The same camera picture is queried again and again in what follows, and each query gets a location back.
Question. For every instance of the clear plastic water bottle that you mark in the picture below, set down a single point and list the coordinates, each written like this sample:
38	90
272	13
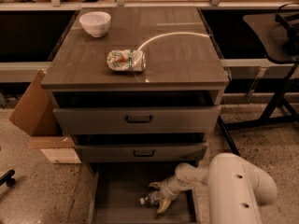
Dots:
151	199

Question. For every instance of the black top drawer handle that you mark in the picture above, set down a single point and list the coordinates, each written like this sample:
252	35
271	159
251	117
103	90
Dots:
139	119

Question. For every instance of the white ceramic bowl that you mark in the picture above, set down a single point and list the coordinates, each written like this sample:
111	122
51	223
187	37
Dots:
95	23

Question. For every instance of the black drawer handle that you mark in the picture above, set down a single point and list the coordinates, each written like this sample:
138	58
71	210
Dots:
143	153
139	119

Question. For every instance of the black middle drawer handle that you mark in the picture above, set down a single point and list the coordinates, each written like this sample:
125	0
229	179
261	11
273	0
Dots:
143	153

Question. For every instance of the grey drawer cabinet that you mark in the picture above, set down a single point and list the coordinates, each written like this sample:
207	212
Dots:
183	69

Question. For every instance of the black office chair caster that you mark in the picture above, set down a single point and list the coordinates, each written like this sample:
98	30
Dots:
8	178

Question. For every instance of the crumpled snack bag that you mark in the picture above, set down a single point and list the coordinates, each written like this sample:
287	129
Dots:
128	60

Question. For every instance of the middle grey drawer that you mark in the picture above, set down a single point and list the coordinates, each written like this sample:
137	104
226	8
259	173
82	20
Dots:
124	153

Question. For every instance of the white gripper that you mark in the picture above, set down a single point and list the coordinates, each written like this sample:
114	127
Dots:
165	190

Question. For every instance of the bottom grey open drawer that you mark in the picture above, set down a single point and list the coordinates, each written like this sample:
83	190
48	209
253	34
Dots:
119	187

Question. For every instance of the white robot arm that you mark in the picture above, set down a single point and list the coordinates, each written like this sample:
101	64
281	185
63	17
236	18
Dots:
236	189

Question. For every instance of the top grey drawer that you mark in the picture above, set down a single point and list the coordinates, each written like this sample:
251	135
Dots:
112	120

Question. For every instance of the brown cardboard box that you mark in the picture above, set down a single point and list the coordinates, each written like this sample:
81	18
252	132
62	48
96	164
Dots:
33	114

